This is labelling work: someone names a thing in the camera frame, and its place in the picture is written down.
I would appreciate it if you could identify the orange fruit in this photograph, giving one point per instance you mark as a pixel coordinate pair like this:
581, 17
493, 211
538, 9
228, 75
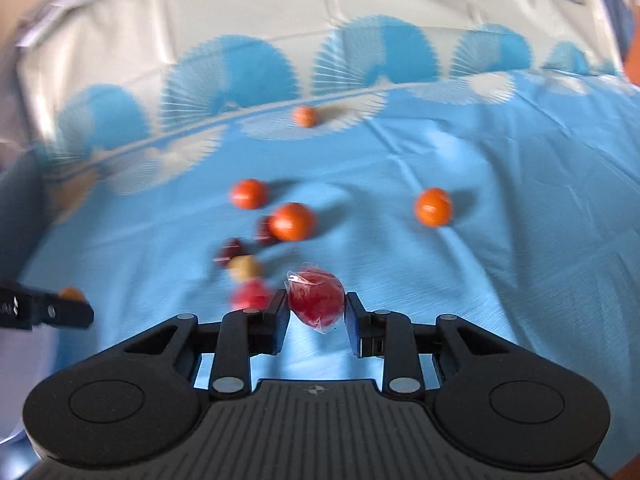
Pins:
305, 116

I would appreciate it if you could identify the blue sofa armrest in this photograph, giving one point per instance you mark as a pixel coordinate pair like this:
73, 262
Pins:
24, 213

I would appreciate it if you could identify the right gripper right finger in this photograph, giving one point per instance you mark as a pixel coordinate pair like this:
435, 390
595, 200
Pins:
387, 335

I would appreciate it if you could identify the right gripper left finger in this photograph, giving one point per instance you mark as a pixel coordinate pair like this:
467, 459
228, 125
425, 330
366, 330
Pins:
241, 335

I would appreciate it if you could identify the orange tangerine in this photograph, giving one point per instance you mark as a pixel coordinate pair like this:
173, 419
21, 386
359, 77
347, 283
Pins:
249, 194
292, 222
434, 208

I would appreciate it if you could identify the dark red date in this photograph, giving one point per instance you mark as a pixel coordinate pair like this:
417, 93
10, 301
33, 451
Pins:
232, 248
264, 235

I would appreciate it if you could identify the tan longan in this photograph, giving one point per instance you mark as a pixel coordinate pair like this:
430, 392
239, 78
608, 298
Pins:
72, 294
244, 268

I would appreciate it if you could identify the blue fan-pattern cloth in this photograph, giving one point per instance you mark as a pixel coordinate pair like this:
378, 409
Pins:
144, 113

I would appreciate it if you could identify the red fruit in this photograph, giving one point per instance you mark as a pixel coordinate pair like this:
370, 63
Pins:
315, 296
252, 294

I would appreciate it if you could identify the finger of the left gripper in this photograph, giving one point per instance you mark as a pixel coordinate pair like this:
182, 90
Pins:
60, 312

